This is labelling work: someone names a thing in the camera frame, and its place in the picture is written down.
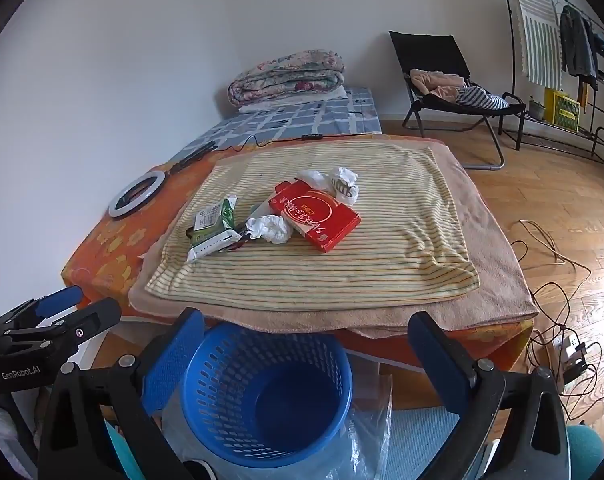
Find white ring light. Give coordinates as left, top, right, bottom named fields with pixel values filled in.
left=107, top=170, right=166, bottom=219

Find red box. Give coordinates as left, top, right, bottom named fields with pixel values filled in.
left=268, top=180, right=360, bottom=252

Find yellow striped towel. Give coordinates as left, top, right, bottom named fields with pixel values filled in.
left=145, top=139, right=481, bottom=311

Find white tissue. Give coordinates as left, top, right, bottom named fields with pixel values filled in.
left=246, top=214, right=293, bottom=245

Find clothes on chair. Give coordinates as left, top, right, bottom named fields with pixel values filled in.
left=409, top=68, right=509, bottom=110

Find orange floral bed sheet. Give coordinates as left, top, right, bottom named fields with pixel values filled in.
left=61, top=148, right=536, bottom=368

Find green white carton pack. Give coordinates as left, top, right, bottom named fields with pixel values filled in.
left=186, top=195, right=241, bottom=263

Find black clothes rack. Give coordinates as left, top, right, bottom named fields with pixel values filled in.
left=505, top=0, right=604, bottom=166

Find striped hanging cloth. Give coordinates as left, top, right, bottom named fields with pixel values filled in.
left=512, top=0, right=562, bottom=90

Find beige towel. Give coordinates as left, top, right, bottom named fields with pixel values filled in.
left=128, top=136, right=537, bottom=339

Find black inline cable remote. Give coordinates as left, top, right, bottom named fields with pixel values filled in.
left=300, top=133, right=324, bottom=141

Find floor cables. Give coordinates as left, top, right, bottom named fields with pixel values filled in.
left=509, top=218, right=604, bottom=424

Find clear plastic bag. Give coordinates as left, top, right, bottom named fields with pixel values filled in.
left=161, top=356, right=392, bottom=479

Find blue plastic laundry basket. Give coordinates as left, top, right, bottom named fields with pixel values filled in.
left=180, top=323, right=353, bottom=469

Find folded floral quilt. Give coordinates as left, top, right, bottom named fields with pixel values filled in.
left=227, top=49, right=345, bottom=108

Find dark hanging jacket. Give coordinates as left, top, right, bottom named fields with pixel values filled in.
left=559, top=4, right=598, bottom=90

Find white paper printed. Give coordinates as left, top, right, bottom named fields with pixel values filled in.
left=296, top=167, right=360, bottom=206

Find yellow crate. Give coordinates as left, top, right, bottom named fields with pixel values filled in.
left=544, top=88, right=581, bottom=132

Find black folding chair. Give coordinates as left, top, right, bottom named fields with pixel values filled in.
left=389, top=32, right=526, bottom=171

